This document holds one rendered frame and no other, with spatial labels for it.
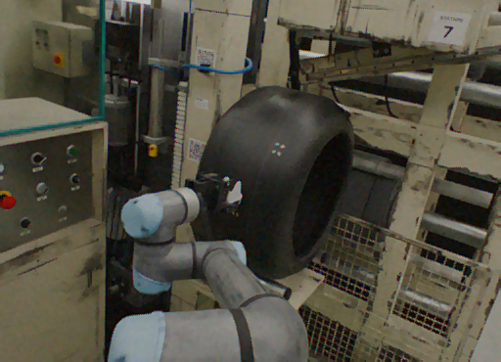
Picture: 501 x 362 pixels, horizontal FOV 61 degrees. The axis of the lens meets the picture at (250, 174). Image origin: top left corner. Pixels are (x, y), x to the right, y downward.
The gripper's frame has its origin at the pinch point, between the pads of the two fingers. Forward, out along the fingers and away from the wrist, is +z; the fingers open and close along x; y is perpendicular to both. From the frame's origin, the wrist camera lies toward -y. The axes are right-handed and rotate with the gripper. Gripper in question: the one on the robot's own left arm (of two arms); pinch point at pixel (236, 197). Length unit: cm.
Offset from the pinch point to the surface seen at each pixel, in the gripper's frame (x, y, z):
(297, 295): -10, -38, 36
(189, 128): 34.6, 8.6, 20.9
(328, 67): 7, 37, 57
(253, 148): 0.6, 12.5, 5.0
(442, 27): -29, 53, 42
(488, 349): -83, -101, 186
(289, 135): -6.5, 17.6, 8.9
